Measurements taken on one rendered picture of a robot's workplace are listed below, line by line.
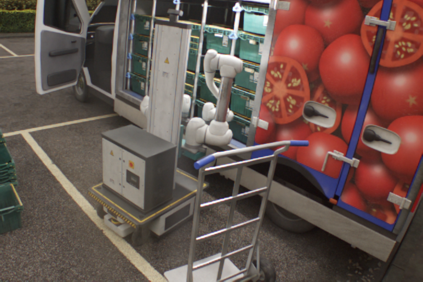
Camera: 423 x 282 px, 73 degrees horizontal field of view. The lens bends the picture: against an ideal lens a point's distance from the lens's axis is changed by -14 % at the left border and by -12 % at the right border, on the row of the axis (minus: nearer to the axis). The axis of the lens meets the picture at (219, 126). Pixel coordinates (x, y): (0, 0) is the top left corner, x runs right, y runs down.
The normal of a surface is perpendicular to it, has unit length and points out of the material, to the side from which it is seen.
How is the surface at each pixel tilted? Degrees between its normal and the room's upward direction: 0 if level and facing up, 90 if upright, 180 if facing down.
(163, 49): 90
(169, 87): 90
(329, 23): 90
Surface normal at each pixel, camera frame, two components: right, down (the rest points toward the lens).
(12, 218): 0.69, 0.39
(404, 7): -0.67, 0.18
